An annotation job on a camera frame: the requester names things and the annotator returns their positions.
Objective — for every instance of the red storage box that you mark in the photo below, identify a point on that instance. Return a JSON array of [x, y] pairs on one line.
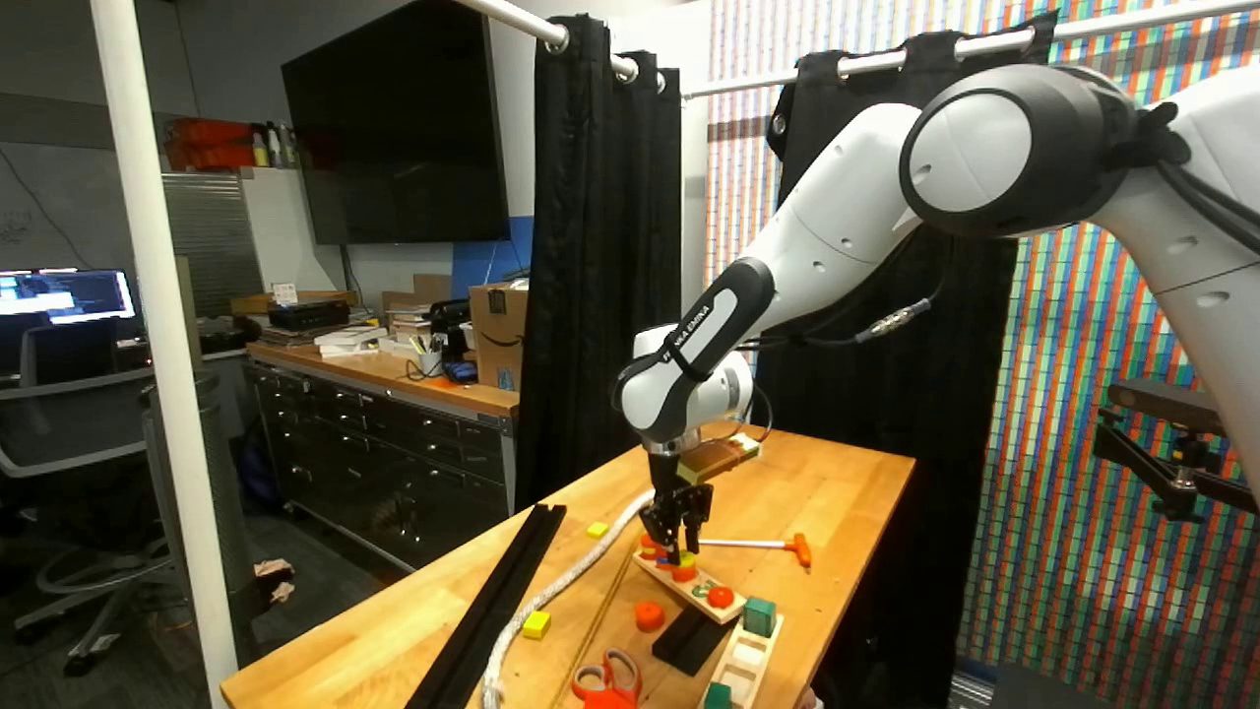
[[210, 142]]

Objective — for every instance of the wooden number peg board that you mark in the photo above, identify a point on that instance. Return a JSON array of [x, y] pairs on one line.
[[703, 602]]

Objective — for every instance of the grey office chair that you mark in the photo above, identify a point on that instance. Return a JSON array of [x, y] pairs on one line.
[[70, 436]]

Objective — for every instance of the lit computer monitor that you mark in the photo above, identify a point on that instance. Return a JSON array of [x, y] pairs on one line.
[[65, 297]]

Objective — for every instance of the large black wall television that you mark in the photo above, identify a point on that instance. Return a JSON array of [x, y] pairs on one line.
[[395, 122]]

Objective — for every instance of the black curtain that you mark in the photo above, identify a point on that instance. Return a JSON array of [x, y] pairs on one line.
[[595, 262], [945, 524]]

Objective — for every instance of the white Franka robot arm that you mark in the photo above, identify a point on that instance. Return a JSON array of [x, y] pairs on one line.
[[841, 220]]

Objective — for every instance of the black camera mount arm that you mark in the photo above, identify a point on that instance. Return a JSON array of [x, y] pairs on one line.
[[1176, 454]]

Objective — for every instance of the cardboard box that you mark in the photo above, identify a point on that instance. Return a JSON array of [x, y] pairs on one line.
[[496, 335]]

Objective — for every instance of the white curtain rod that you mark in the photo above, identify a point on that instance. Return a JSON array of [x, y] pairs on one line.
[[867, 60], [525, 21]]

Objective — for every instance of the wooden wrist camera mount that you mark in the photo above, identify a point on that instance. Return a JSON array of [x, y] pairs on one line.
[[719, 454]]

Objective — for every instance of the white vertical pole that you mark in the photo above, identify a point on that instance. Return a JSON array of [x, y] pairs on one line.
[[161, 357]]

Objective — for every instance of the long black rail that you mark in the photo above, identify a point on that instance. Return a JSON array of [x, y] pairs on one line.
[[494, 613]]

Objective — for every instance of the green cube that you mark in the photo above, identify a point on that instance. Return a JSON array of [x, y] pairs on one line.
[[719, 697], [762, 617]]

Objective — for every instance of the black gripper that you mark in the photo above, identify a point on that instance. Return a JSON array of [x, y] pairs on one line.
[[677, 493]]

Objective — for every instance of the dark drawer cabinet workbench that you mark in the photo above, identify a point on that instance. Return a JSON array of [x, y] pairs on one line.
[[379, 445]]

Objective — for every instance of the small yellow block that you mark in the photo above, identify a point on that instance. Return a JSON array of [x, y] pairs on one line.
[[595, 529], [535, 623]]

